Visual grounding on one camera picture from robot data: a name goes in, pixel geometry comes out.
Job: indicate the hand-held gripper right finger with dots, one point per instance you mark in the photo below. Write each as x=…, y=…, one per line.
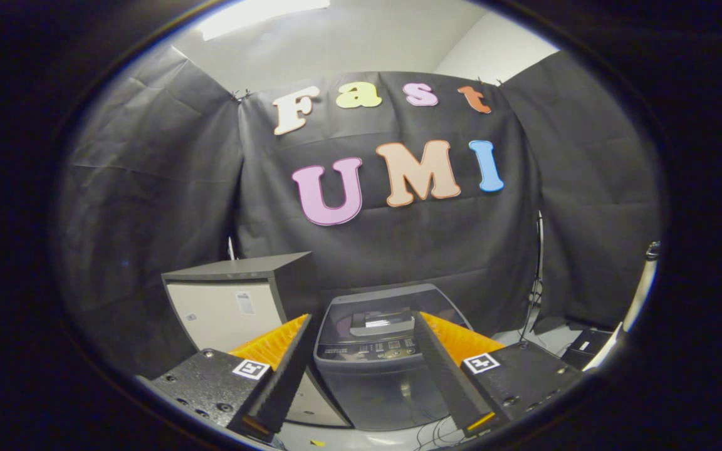
x=449, y=376

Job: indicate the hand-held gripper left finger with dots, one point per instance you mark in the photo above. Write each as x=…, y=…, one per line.
x=282, y=382

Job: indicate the grey washing machine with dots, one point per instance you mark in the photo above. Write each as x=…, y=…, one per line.
x=373, y=388

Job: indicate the white and grey cabinet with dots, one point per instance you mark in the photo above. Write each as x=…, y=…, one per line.
x=229, y=313

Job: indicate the black light stand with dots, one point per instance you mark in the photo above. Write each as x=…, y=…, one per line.
x=536, y=275

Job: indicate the black box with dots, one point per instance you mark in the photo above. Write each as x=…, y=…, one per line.
x=586, y=347

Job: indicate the white pole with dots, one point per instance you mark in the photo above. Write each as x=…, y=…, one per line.
x=640, y=294

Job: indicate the black backdrop cloth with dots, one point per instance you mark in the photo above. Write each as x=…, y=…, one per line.
x=160, y=188

